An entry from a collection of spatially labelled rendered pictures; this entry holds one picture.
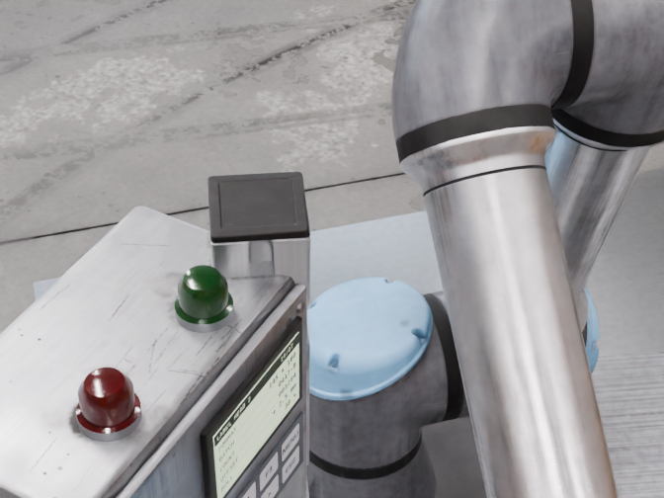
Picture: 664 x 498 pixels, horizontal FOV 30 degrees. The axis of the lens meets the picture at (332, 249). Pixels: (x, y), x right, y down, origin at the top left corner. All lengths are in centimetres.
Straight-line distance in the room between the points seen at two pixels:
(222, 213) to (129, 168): 250
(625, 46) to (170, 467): 39
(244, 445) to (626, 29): 35
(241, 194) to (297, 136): 256
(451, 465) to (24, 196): 193
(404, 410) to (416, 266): 48
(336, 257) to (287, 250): 99
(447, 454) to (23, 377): 78
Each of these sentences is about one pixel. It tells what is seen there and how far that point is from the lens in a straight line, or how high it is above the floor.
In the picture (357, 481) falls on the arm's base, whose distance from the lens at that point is 113.
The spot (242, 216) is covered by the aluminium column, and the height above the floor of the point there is 150.
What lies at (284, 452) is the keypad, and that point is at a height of 138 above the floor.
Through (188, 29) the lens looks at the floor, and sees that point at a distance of 358.
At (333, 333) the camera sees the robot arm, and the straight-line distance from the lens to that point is 106.
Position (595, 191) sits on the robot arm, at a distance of 90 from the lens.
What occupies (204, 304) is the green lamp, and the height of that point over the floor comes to 149.
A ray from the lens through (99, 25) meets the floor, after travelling 363.
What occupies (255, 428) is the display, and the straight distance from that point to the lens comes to 57.
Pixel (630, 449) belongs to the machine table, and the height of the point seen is 83.
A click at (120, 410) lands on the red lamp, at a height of 149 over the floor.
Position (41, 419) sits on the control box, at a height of 147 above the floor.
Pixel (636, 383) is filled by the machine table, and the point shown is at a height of 83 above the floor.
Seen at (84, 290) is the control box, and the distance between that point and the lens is 57.
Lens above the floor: 186
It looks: 42 degrees down
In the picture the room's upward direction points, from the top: 1 degrees clockwise
